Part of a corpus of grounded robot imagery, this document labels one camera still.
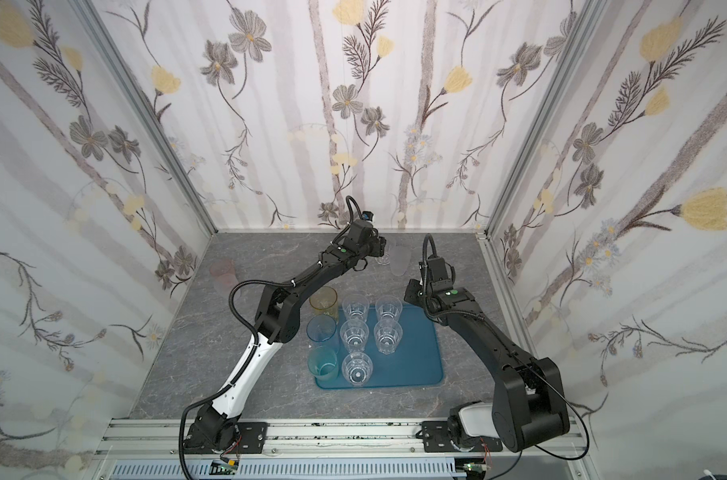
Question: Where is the teal plastic tray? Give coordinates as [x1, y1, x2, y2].
[313, 303, 445, 391]

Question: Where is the white slotted cable duct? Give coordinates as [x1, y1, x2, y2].
[100, 458, 467, 479]

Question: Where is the yellow transparent glass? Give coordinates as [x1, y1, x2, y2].
[309, 286, 338, 321]

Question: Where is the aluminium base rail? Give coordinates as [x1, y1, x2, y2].
[85, 419, 599, 479]

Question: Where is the pink transparent glass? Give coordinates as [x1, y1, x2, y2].
[208, 259, 238, 298]

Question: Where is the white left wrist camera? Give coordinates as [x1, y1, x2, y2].
[360, 210, 375, 222]

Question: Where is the blue frosted glass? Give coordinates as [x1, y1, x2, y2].
[306, 314, 339, 352]

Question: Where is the clear faceted glass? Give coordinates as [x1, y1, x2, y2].
[375, 319, 403, 355]
[339, 319, 369, 353]
[375, 295, 403, 321]
[342, 293, 371, 322]
[341, 351, 373, 387]

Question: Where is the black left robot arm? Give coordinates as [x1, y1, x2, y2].
[178, 196, 387, 458]

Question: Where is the green frosted glass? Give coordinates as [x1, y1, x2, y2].
[307, 346, 339, 382]

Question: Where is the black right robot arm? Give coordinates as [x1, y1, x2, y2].
[405, 234, 593, 461]

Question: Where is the white frosted glass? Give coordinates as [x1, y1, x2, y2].
[391, 245, 411, 277]

